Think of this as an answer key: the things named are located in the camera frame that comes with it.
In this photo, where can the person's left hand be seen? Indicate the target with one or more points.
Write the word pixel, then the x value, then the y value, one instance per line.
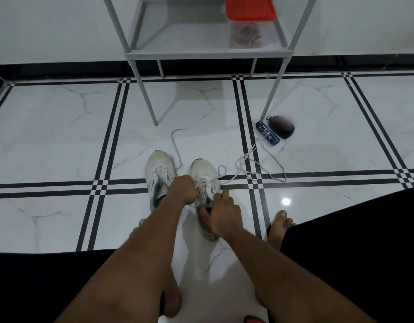
pixel 183 191

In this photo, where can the person's right hand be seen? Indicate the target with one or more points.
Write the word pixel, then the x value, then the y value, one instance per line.
pixel 222 218

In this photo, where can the white grey sneaker shoe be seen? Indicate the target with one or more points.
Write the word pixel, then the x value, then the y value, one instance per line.
pixel 202 169
pixel 158 161

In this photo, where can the grey white shoelace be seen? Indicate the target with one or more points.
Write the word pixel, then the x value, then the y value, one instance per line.
pixel 271 178
pixel 175 147

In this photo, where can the clear box with red lid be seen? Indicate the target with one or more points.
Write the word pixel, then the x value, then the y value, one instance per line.
pixel 247 36

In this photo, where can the clear container with red lid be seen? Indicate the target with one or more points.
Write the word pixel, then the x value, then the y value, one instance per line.
pixel 250 8

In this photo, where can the person's left forearm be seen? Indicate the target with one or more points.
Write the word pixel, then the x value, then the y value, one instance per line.
pixel 133 265

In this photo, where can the person's right forearm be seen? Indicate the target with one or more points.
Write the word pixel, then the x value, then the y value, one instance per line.
pixel 294 285

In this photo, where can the person's right foot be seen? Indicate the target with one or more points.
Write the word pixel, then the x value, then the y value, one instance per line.
pixel 277 228

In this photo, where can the person's foot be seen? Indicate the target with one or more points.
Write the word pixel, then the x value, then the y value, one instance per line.
pixel 277 228
pixel 138 228

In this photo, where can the person's left foot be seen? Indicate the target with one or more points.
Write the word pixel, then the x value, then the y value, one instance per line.
pixel 138 228

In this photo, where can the person's right leg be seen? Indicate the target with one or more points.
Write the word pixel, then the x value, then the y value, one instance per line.
pixel 261 299

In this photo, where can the grey metal shelf rack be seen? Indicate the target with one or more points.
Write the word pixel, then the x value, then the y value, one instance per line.
pixel 207 54

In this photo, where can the black oval polish bottle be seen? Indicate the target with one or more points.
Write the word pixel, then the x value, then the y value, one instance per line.
pixel 282 128

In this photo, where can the black shorts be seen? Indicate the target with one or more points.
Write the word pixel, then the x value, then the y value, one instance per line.
pixel 361 245

